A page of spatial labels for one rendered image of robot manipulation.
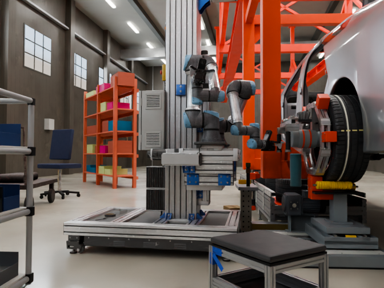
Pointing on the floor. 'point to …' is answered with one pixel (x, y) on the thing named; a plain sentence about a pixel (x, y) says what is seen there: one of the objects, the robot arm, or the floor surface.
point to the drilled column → (246, 210)
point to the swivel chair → (56, 154)
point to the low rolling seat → (266, 260)
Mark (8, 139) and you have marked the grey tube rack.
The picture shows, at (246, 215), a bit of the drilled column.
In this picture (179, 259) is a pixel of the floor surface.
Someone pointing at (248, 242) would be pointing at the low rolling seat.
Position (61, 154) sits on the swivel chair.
